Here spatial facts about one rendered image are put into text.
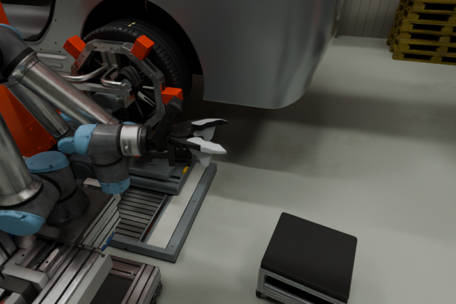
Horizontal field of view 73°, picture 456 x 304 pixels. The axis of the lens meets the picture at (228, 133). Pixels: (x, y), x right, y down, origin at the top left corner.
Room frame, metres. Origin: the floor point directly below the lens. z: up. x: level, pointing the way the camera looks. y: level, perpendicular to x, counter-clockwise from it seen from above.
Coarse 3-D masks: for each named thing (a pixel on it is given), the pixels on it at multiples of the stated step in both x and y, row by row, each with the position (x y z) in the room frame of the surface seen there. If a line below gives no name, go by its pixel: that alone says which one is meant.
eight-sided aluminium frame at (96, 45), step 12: (84, 48) 1.57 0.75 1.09; (96, 48) 1.55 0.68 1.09; (108, 48) 1.54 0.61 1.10; (120, 48) 1.51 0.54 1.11; (84, 60) 1.58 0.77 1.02; (132, 60) 1.50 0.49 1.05; (144, 60) 1.53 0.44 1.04; (72, 72) 1.60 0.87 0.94; (84, 72) 1.65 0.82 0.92; (144, 72) 1.49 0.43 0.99; (156, 72) 1.51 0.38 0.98; (156, 84) 1.47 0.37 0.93; (156, 96) 1.47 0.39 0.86; (120, 120) 1.61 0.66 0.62; (156, 120) 1.48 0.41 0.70
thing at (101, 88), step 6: (78, 84) 1.37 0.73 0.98; (84, 84) 1.37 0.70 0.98; (90, 84) 1.37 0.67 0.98; (96, 84) 1.37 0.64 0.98; (90, 90) 1.36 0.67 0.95; (96, 90) 1.35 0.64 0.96; (102, 90) 1.34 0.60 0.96; (108, 90) 1.33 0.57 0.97; (114, 90) 1.32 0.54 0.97; (120, 90) 1.31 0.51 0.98; (126, 90) 1.31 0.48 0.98; (132, 90) 1.32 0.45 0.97
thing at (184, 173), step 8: (176, 168) 1.70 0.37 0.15; (184, 168) 1.70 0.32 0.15; (192, 168) 1.75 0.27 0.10; (136, 176) 1.61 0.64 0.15; (144, 176) 1.61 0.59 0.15; (176, 176) 1.57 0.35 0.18; (184, 176) 1.60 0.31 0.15; (136, 184) 1.56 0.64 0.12; (144, 184) 1.55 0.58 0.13; (152, 184) 1.53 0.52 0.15; (160, 184) 1.51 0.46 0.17; (168, 184) 1.54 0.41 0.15; (176, 184) 1.54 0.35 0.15; (184, 184) 1.59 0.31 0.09; (168, 192) 1.50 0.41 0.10; (176, 192) 1.48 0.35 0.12
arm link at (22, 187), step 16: (0, 64) 0.65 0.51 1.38; (0, 112) 0.61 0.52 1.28; (0, 128) 0.58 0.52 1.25; (0, 144) 0.57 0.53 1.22; (0, 160) 0.56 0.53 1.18; (16, 160) 0.58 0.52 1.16; (0, 176) 0.55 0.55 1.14; (16, 176) 0.57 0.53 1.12; (32, 176) 0.61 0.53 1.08; (0, 192) 0.55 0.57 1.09; (16, 192) 0.56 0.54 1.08; (32, 192) 0.57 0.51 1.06; (48, 192) 0.62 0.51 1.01; (0, 208) 0.54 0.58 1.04; (16, 208) 0.54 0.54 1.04; (32, 208) 0.55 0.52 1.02; (48, 208) 0.59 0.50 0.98; (0, 224) 0.52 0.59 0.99; (16, 224) 0.52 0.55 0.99; (32, 224) 0.52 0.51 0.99
